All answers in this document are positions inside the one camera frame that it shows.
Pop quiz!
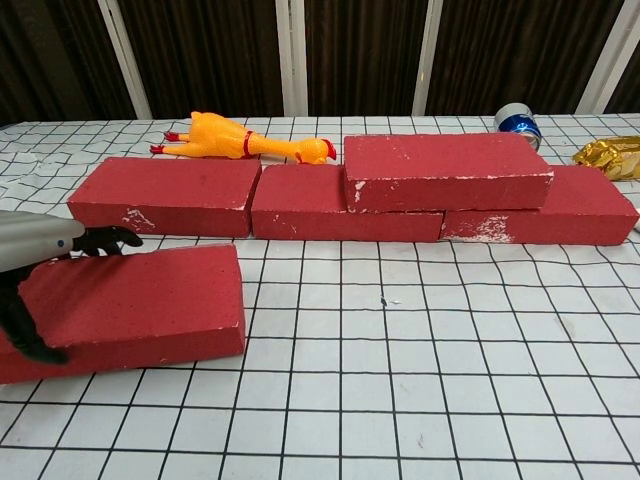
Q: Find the white black grid tablecloth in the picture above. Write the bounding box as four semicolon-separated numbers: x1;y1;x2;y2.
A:
0;115;640;480

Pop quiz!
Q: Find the blue silver drink can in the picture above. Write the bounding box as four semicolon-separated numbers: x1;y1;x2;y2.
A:
494;102;543;151

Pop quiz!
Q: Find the white metal frame post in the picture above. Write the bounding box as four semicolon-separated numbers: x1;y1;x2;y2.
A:
574;0;640;115
412;0;446;116
97;0;154;120
274;0;309;117

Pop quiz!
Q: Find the yellow rubber chicken toy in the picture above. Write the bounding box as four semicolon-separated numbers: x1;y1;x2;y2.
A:
149;110;337;165

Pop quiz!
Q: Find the red foam brick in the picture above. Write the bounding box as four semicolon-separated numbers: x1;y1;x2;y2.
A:
0;243;246;385
439;164;640;246
67;156;263;239
343;132;555;215
251;163;446;243

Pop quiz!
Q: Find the robot left five-finger hand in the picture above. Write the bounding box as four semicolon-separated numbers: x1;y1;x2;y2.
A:
0;209;145;365

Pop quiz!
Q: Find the gold foil snack packet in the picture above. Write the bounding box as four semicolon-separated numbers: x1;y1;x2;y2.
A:
571;134;640;182

